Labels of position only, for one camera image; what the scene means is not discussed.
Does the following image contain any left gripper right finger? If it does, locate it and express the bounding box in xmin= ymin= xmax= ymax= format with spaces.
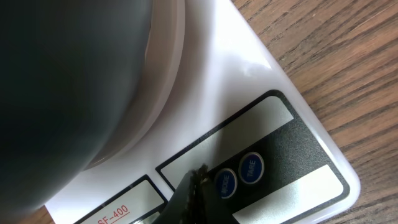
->
xmin=194 ymin=164 xmax=238 ymax=224

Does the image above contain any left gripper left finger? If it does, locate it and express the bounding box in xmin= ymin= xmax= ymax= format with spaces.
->
xmin=153 ymin=170 xmax=196 ymax=224

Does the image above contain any white digital kitchen scale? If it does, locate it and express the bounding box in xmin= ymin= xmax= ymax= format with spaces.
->
xmin=45 ymin=1 xmax=361 ymax=223

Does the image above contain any blue plastic bowl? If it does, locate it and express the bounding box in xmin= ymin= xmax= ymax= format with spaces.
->
xmin=1 ymin=0 xmax=152 ymax=222

